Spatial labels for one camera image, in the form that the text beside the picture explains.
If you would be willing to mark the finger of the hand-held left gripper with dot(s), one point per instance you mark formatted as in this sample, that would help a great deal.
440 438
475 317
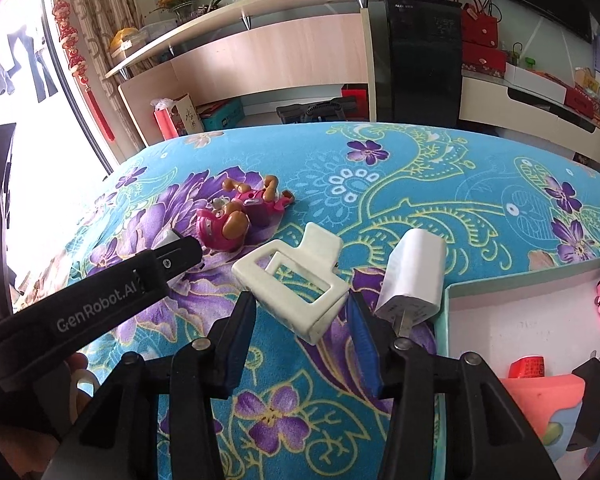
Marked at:
177 260

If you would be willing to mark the black water dispenser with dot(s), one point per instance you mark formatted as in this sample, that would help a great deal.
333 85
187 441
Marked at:
420 60

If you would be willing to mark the white flat box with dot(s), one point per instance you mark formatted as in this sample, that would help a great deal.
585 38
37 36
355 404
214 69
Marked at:
535 85

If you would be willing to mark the red patterned flat box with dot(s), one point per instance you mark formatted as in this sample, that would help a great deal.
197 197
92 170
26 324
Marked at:
585 105

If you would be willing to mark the white television cabinet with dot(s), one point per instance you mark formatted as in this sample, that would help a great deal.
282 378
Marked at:
505 110

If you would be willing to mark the wooden shelf cabinet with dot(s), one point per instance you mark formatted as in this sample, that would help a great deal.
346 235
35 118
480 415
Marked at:
280 60

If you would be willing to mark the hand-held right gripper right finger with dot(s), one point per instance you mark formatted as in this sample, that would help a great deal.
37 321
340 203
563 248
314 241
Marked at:
366 345

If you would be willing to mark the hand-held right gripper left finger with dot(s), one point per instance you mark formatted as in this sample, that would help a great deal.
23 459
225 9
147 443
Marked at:
235 345

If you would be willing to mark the white paper bag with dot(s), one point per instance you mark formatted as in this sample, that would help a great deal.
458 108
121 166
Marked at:
189 115

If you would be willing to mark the white hair claw clip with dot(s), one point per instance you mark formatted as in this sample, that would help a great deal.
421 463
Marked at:
325 247

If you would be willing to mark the red gift bag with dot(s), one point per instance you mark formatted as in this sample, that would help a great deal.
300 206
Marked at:
166 122

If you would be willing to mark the green-edged white cardboard box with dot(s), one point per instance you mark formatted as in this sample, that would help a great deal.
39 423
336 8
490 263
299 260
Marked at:
505 320

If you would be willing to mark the salmon pink block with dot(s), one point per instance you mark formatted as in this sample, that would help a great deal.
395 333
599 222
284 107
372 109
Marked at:
540 410

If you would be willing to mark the red handbag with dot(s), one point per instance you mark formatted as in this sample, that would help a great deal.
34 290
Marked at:
480 25

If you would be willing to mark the black plug charger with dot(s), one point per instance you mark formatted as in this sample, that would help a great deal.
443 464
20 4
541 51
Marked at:
592 400

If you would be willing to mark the person's left hand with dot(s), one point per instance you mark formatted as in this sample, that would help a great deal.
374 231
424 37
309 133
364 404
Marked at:
77 362

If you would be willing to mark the red gift box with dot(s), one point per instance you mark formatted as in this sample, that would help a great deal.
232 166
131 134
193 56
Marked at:
482 60

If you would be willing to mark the red glue bottle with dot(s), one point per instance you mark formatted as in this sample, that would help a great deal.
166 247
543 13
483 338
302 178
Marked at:
527 367

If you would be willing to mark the pink dog toy figure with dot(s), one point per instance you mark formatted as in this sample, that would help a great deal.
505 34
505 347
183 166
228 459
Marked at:
230 220

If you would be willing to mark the white plug charger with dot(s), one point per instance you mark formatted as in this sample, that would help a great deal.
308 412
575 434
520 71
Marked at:
415 270

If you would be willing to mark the red hanging ornament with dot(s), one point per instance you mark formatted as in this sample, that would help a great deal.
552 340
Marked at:
72 45

